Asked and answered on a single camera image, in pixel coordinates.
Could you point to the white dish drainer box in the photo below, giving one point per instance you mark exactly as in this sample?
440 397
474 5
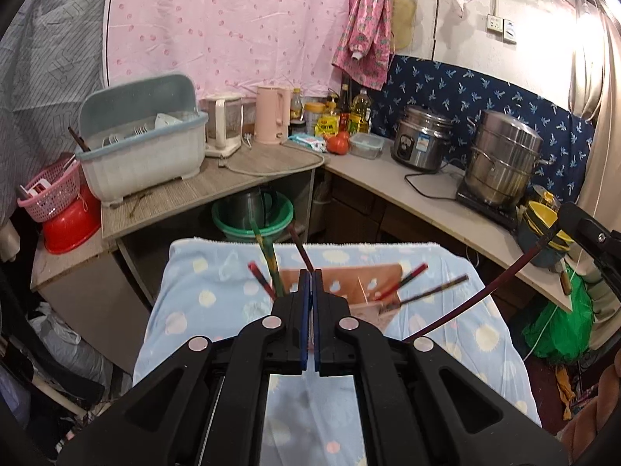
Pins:
145 160

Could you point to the pale yellow hanging bag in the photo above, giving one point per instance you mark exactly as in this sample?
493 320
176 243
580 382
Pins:
405 19

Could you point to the pink plastic basket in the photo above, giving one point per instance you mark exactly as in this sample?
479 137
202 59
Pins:
53 194

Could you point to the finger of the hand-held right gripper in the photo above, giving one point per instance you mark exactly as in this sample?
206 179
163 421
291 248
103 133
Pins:
594 238

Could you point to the pink electric kettle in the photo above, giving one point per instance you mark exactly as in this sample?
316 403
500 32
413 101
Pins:
269 116

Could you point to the red plastic basin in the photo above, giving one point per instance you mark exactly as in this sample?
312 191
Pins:
73 228

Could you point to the bright red chopstick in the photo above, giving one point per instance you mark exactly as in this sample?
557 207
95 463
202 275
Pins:
407 276

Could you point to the pink dotted curtain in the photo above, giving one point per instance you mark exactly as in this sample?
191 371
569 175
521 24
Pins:
218 24

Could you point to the red tomato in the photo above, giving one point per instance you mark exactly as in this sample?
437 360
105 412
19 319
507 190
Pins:
337 142

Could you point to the low beige cabinet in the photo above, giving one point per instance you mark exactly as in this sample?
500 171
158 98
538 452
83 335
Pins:
87 291

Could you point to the bottle with yellow cap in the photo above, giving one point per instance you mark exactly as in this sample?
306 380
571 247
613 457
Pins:
296 107

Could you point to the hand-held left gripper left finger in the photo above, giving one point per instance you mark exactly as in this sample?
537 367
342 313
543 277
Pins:
304 310

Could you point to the wet wipes packet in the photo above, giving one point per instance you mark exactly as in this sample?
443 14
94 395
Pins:
306 141

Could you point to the beige corner counter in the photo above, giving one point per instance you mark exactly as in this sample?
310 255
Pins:
388 179

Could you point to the black induction cooker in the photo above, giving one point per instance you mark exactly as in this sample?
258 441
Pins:
485 211

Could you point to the wood grain counter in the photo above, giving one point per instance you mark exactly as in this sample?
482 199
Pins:
194 189

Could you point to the grey plastic bag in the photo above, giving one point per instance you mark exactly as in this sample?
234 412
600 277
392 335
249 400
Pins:
68 344

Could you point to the white wall socket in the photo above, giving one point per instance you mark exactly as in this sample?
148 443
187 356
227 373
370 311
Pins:
495 24

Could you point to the clear lidded food container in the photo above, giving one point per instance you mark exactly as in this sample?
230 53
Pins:
367 145

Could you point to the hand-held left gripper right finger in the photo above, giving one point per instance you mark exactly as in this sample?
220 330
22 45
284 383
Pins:
318 310

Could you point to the stack of yellow green bowls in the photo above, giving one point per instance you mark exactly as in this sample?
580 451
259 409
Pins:
541 238

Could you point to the light blue printed tablecloth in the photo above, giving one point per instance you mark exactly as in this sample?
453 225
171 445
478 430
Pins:
208 291

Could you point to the dark maroon chopstick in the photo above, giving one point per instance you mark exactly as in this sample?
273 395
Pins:
485 298
262 281
301 247
436 287

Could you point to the pink perforated utensil holder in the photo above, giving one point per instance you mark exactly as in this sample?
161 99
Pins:
334 275

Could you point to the stainless steel steamer pot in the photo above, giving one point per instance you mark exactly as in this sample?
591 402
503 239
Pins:
504 160

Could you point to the green plastic bag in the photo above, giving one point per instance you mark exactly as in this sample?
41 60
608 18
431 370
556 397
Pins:
558 325

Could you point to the white wall switch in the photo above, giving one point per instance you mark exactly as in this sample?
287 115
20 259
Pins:
510 31

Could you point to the stainless steel rice cooker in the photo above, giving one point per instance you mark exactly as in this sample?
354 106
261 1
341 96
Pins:
419 141

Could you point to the green chopstick with gold band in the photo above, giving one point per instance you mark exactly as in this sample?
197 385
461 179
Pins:
268 252

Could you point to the cooking oil bottle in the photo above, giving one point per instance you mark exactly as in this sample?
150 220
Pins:
360 111

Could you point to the green plastic basin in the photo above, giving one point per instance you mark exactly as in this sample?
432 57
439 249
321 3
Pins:
281 218

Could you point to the yellow jar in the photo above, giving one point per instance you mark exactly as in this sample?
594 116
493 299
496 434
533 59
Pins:
314 114

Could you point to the dark sauce bottle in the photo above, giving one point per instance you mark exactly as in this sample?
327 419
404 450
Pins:
345 99

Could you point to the pink floral garment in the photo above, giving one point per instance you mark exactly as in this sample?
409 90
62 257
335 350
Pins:
366 24

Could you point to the beige curtain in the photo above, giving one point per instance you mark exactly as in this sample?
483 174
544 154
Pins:
601 107

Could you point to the grey striped cloth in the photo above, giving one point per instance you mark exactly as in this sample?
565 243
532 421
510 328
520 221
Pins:
43 82

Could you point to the yellow food packet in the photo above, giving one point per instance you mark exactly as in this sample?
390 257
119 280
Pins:
326 127

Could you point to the blue printed wall cloth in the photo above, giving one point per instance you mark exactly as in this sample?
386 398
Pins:
485 87

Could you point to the white electric kettle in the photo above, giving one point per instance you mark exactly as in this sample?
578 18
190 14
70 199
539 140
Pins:
220 121

